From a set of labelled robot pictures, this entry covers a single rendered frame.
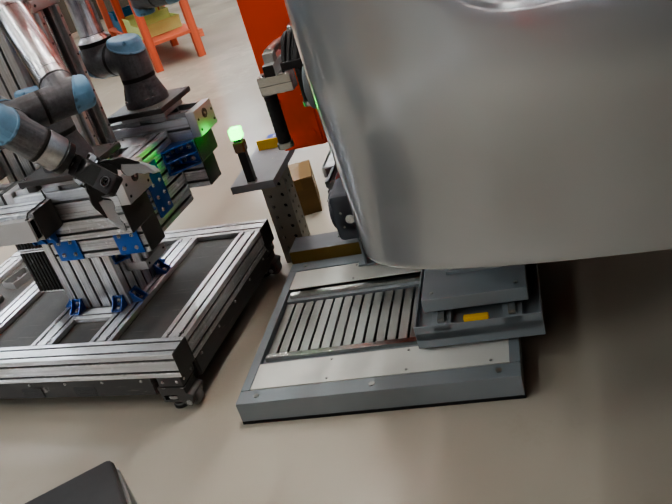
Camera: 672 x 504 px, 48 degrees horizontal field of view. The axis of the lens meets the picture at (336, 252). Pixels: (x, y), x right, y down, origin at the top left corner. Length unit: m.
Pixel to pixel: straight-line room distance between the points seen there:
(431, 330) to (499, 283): 0.23
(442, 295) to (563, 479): 0.61
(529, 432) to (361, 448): 0.44
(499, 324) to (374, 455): 0.50
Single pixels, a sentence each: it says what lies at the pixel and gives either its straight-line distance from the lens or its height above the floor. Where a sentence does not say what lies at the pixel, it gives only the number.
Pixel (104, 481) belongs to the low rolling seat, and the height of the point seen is 0.34.
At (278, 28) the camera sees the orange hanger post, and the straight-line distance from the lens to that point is 2.58.
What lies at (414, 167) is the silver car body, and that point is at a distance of 1.08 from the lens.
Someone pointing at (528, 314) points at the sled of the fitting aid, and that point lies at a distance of 2.13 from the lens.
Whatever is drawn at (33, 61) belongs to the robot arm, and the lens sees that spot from 1.78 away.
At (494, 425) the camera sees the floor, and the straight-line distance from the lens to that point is 2.06.
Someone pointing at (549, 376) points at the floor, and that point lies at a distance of 2.18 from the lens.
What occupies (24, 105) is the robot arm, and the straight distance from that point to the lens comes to 1.69.
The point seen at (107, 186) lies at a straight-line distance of 1.57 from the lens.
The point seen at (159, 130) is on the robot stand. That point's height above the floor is 0.73.
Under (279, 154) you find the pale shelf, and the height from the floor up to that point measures 0.45.
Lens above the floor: 1.39
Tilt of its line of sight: 27 degrees down
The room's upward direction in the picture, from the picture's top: 17 degrees counter-clockwise
